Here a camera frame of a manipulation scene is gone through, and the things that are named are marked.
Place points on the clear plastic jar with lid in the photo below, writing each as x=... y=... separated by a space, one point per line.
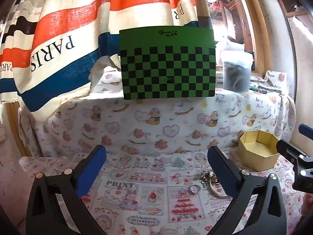
x=236 y=73

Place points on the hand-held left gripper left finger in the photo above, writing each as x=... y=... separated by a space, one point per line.
x=94 y=166

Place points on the bear print cloth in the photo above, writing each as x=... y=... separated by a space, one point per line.
x=146 y=122

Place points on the silver bangle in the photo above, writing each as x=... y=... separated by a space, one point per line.
x=218 y=193

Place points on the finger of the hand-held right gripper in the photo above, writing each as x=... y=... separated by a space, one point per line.
x=307 y=129
x=289 y=149

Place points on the person's right hand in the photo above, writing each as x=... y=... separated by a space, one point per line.
x=308 y=204

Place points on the white plastic bag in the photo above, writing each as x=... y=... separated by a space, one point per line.
x=229 y=44

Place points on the green checkered board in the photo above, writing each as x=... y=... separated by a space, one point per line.
x=168 y=63

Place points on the wooden window frame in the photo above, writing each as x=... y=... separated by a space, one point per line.
x=256 y=29

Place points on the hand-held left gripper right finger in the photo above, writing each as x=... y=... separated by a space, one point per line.
x=223 y=173

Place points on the strawberry print cloth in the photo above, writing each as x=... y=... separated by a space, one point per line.
x=146 y=200

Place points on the striped printed curtain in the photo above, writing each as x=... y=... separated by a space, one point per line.
x=61 y=41

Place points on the gold charm jewelry cluster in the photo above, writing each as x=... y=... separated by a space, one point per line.
x=207 y=176

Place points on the yellow octagonal cardboard box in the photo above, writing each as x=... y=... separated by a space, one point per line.
x=259 y=149

